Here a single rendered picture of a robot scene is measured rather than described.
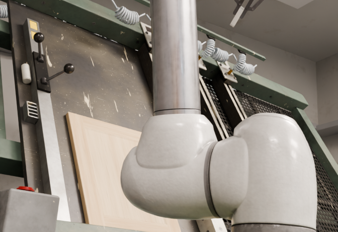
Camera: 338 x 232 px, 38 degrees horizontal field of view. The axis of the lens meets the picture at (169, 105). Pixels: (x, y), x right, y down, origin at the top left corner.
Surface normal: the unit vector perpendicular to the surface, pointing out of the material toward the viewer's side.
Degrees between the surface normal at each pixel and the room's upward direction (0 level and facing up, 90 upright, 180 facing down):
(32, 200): 90
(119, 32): 150
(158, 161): 100
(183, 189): 114
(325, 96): 90
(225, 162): 81
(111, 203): 60
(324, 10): 180
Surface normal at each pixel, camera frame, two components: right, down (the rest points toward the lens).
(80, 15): 0.27, 0.71
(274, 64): 0.52, -0.25
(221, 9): -0.06, 0.94
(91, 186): 0.59, -0.66
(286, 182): 0.11, -0.33
